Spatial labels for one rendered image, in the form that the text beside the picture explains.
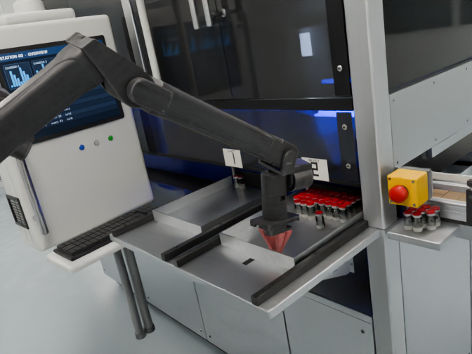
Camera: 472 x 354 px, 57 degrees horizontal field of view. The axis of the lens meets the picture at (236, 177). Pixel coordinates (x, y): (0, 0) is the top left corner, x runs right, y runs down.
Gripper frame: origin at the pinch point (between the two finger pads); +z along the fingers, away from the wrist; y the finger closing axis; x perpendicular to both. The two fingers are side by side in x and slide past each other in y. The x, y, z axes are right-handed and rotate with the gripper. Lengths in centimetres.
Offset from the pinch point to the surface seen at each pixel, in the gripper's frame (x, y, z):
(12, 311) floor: 221, -13, 95
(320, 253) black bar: -8.4, 5.7, -1.0
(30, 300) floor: 223, -2, 93
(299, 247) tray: -0.2, 8.0, 0.5
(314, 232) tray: 1.9, 16.2, -0.8
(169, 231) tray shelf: 40.9, -3.1, 2.9
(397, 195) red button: -19.0, 19.7, -13.2
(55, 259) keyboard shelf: 76, -26, 14
